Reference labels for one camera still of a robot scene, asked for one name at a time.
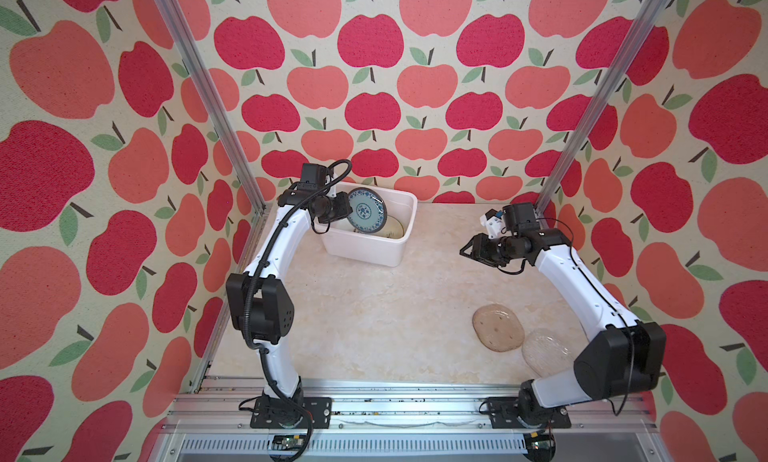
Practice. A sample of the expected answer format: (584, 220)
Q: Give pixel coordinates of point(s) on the brown glass plate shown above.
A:
(498, 328)

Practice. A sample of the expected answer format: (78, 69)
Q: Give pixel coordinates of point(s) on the blue patterned plate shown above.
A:
(368, 210)

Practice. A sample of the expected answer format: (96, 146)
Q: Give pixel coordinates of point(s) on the aluminium frame post left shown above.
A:
(173, 15)

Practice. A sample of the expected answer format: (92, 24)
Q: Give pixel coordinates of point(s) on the aluminium frame post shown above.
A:
(637, 34)
(173, 15)

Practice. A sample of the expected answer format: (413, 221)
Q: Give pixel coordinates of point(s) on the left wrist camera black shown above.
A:
(313, 176)

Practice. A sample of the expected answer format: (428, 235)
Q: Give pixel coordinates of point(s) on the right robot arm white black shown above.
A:
(624, 354)

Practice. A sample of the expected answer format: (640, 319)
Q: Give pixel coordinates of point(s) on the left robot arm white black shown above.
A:
(260, 306)

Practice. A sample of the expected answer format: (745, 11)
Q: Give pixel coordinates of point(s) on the white plastic bin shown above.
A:
(342, 241)

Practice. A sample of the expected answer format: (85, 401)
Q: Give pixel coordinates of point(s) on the aluminium frame post right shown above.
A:
(637, 34)

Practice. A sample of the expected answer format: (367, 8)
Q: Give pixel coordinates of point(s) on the aluminium front rail frame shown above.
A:
(379, 421)

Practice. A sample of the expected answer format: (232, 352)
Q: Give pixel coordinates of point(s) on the cream plate with plant drawing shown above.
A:
(392, 229)

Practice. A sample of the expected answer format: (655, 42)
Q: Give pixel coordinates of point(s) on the clear glass plate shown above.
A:
(546, 354)

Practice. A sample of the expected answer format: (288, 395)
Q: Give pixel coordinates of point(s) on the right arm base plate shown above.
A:
(510, 413)

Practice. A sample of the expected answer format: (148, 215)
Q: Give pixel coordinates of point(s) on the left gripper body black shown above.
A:
(333, 207)

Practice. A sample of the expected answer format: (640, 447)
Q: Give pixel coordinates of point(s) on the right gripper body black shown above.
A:
(508, 243)

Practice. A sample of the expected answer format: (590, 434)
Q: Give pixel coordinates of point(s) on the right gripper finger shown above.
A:
(488, 259)
(479, 244)

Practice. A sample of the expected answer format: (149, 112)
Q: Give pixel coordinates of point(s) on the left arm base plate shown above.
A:
(273, 413)

